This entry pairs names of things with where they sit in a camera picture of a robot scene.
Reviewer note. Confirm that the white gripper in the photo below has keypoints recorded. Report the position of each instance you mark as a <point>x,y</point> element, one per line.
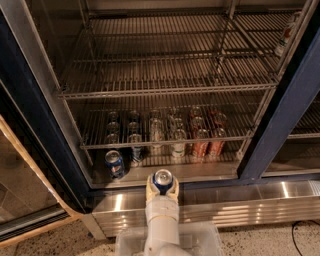
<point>162,206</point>

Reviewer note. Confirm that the blue pepsi can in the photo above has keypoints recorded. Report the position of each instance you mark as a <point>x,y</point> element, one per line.
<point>163,180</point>
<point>114,164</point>

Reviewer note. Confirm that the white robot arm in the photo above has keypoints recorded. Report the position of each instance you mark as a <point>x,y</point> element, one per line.
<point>163,237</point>

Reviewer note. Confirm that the white green soda can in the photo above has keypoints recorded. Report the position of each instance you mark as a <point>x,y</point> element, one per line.
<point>178,148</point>

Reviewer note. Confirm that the pepsi can second row right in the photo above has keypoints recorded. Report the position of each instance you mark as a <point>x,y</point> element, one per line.
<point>136,150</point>

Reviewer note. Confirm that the red soda can left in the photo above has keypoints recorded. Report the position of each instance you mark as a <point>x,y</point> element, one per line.
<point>200,146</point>

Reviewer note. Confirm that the red soda can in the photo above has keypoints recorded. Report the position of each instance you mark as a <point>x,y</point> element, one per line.
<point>200,146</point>
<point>216,146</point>

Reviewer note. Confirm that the red soda can right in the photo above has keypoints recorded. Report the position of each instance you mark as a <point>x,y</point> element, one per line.
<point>216,146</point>

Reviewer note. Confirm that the steel fridge base panel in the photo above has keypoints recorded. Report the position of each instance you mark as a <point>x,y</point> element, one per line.
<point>224,206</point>

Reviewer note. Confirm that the glass fridge door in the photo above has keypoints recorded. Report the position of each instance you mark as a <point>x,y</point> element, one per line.
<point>29,203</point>

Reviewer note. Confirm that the clear bottle on shelf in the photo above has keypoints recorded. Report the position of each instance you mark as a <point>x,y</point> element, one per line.
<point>286,34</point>

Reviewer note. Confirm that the clear plastic bin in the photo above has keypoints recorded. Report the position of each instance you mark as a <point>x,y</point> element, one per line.
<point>198,239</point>

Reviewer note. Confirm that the lower wire fridge shelf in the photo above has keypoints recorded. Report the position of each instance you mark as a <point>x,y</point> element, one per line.
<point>163,126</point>

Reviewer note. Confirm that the wire fridge shelf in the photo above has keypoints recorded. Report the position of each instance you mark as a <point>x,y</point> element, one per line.
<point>163,126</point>
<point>174,53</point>

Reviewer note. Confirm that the upper wire fridge shelf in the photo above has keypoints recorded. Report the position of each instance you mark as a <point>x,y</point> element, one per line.
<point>174,53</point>

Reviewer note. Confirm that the blue fridge centre post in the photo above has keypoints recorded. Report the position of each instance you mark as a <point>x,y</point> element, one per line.
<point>296,91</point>

